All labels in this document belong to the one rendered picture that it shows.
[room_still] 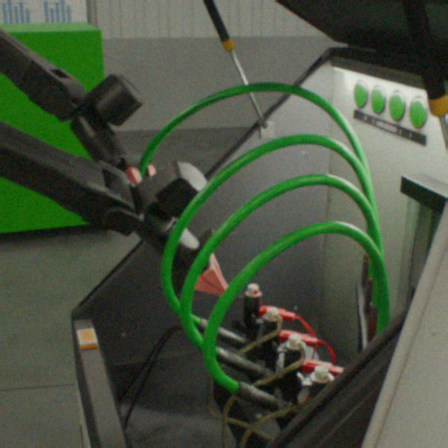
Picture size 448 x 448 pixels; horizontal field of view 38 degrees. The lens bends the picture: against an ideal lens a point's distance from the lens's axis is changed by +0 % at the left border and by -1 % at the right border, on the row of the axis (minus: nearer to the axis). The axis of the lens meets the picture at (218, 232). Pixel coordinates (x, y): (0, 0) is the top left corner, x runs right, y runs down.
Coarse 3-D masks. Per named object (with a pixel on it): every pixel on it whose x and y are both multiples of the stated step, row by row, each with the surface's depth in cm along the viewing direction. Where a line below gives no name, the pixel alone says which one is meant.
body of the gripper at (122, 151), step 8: (96, 136) 104; (104, 136) 104; (112, 136) 105; (96, 144) 104; (104, 144) 104; (112, 144) 104; (120, 144) 105; (88, 152) 105; (96, 152) 104; (104, 152) 104; (112, 152) 103; (120, 152) 104; (128, 152) 105; (96, 160) 105; (104, 160) 104; (112, 160) 100; (120, 160) 101
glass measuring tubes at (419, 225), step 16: (416, 176) 99; (400, 192) 101; (416, 192) 97; (432, 192) 93; (416, 208) 100; (432, 208) 94; (416, 224) 101; (432, 224) 99; (416, 240) 103; (432, 240) 96; (416, 256) 100; (400, 272) 105; (416, 272) 101; (400, 288) 105; (416, 288) 101; (400, 304) 106
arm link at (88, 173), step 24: (0, 144) 75; (24, 144) 78; (48, 144) 82; (0, 168) 78; (24, 168) 79; (48, 168) 80; (72, 168) 82; (96, 168) 87; (48, 192) 83; (72, 192) 83; (96, 192) 84; (120, 192) 87; (96, 216) 87
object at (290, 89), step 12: (252, 84) 96; (264, 84) 96; (276, 84) 96; (288, 84) 96; (216, 96) 97; (228, 96) 97; (300, 96) 96; (312, 96) 96; (192, 108) 98; (324, 108) 96; (180, 120) 99; (336, 120) 97; (168, 132) 100; (348, 132) 97; (156, 144) 101; (144, 156) 101; (360, 156) 98; (144, 168) 102
